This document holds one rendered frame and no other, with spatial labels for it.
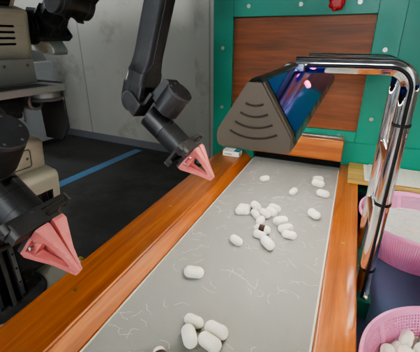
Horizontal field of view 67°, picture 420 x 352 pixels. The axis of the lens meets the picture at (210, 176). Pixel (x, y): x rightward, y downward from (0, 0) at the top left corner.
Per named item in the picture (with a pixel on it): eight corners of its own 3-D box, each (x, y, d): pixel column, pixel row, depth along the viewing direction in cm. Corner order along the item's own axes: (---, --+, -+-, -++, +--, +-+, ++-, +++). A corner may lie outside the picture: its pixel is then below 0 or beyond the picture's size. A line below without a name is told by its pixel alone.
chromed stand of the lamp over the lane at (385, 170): (264, 290, 65) (284, 56, 48) (283, 238, 82) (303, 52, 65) (366, 320, 58) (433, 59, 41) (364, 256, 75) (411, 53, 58)
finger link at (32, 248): (113, 241, 46) (67, 194, 46) (75, 272, 40) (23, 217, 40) (93, 262, 49) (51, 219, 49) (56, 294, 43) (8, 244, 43)
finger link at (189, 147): (225, 165, 73) (197, 136, 73) (213, 177, 67) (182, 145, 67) (207, 183, 77) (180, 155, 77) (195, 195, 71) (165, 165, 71)
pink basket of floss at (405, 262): (419, 302, 62) (433, 262, 58) (330, 231, 85) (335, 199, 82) (510, 272, 70) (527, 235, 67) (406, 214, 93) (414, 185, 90)
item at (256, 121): (215, 146, 34) (215, 75, 32) (302, 81, 87) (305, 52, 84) (290, 156, 31) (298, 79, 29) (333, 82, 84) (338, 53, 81)
